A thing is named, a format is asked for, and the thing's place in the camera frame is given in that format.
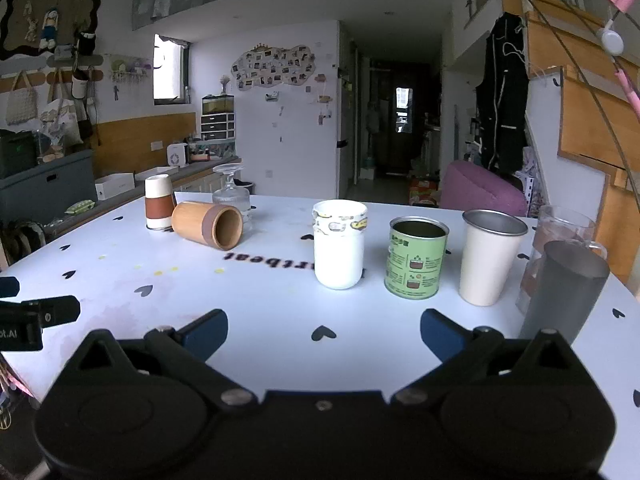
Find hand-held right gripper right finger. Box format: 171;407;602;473
391;309;583;408

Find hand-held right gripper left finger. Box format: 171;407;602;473
75;309;256;411

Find bamboo cup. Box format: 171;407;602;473
171;201;244;252

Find cream metal cup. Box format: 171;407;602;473
459;209;530;307

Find grey metal cup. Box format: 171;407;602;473
519;240;611;347

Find brown and white paper cup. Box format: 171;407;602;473
144;173;177;231

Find green tin can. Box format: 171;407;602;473
383;216;450;301

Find white printed mug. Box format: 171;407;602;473
312;199;369;290

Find dark green storage box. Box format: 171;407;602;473
0;129;38;179

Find white flat box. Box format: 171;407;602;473
94;172;136;201

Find clear glass goblet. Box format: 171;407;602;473
211;163;252;233

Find purple beanbag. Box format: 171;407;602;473
439;160;529;218

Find clear glass mug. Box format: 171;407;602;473
515;205;608;316

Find white tote bag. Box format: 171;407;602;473
39;97;83;147

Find white box with round logo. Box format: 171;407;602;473
165;143;191;168

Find white net bag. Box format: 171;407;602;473
5;72;40;127

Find small drawer unit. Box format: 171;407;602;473
201;112;236;141

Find glass fish tank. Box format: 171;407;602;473
201;95;235;115

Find black hanging coat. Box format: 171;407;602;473
474;11;530;173

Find wooden staircase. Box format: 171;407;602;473
500;0;640;286

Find window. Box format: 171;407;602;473
152;33;191;106

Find cloud-shaped photo collage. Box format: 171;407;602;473
230;44;318;92

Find white round hanging device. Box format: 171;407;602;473
596;20;625;57

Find framed wall board with dolls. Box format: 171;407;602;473
0;0;101;62

